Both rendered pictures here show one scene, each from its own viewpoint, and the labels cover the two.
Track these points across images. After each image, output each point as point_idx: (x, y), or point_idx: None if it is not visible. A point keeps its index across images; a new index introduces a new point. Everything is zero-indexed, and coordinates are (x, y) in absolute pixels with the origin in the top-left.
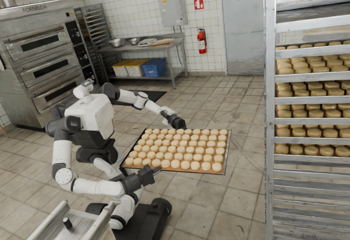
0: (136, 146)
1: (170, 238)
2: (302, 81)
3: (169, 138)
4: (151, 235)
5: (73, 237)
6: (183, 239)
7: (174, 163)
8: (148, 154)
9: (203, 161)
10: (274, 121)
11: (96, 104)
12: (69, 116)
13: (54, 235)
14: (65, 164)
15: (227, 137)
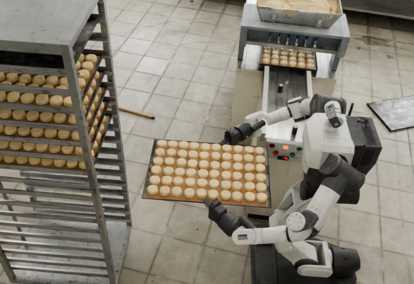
0: (262, 169)
1: (241, 283)
2: None
3: (223, 180)
4: (257, 251)
5: (282, 127)
6: (223, 283)
7: (205, 145)
8: (239, 156)
9: (176, 153)
10: (107, 84)
11: (314, 127)
12: (318, 97)
13: (301, 127)
14: (299, 101)
15: (148, 184)
